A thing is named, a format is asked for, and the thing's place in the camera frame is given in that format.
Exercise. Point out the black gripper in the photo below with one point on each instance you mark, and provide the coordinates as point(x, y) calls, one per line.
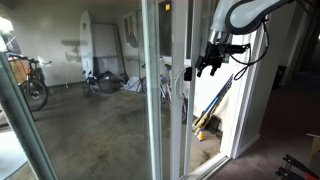
point(216, 55)

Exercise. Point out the white sliding glass door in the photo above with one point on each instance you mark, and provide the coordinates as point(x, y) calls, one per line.
point(177, 133)

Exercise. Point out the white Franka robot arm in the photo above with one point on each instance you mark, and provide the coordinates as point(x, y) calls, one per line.
point(253, 13)

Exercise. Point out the black screen door latch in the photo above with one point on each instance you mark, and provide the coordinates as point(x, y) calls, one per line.
point(188, 74)

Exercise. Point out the white door jamb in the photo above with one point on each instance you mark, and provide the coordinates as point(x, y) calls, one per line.
point(246, 100)

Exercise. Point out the fixed glass door panel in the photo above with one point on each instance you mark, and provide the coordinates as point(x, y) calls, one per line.
point(151, 100)

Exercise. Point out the white door sill track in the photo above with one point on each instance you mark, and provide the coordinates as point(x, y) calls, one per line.
point(210, 166)

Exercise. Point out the blue and yellow poles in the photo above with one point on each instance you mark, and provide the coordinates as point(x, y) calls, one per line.
point(216, 96)

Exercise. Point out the yellow long pole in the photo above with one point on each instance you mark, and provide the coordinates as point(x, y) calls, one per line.
point(213, 108)

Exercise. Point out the bicycle wheel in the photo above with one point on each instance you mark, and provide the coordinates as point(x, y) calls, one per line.
point(165, 87)

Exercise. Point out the black square pad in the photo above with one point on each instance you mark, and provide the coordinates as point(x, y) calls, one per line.
point(214, 125)

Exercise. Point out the yellow blue bottle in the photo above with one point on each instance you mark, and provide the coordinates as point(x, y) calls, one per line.
point(201, 136)

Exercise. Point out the white plastic bag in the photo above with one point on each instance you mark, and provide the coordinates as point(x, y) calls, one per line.
point(131, 85)

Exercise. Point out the black garbage bag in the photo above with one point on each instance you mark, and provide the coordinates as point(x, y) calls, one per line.
point(108, 83)

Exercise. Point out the white surfboard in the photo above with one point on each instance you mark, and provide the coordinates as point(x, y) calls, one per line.
point(86, 43)

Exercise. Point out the orange black bar clamp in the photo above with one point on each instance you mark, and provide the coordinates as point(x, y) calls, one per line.
point(300, 163)
point(286, 173)

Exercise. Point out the cardboard box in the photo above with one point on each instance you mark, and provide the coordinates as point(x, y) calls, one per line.
point(315, 150)

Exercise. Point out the red bicycle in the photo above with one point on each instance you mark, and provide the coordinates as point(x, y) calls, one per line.
point(36, 75)

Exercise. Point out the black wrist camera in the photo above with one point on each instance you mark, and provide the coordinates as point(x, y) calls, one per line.
point(238, 48)

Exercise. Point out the grey screen door frame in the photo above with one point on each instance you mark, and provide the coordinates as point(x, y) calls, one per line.
point(190, 113)

